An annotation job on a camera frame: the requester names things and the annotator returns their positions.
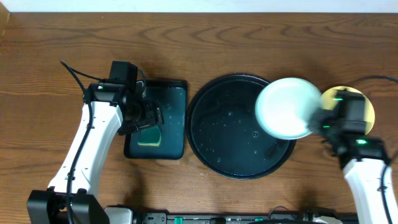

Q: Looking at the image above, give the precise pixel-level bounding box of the black rectangular water tray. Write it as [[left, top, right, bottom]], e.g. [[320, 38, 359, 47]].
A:
[[124, 80, 188, 160]]

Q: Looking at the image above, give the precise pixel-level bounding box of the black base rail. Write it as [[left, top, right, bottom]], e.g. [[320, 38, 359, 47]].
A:
[[105, 205, 358, 224]]

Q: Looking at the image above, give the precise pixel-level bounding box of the light green plate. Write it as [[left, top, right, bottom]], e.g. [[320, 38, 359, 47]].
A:
[[254, 78, 322, 140]]

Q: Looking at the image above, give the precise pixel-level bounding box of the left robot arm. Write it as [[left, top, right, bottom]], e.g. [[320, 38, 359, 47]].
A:
[[27, 81, 164, 223]]

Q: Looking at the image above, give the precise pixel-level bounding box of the green yellow sponge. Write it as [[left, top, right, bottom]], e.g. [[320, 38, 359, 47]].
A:
[[137, 126, 162, 147]]

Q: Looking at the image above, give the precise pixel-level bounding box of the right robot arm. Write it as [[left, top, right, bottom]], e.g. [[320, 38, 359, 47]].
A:
[[308, 109, 397, 223]]

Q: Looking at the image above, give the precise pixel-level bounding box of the black round tray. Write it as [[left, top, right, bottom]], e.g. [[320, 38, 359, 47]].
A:
[[186, 73, 296, 179]]

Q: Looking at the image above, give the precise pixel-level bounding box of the yellow plate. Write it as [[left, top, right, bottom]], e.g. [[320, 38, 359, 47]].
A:
[[322, 86, 375, 134]]

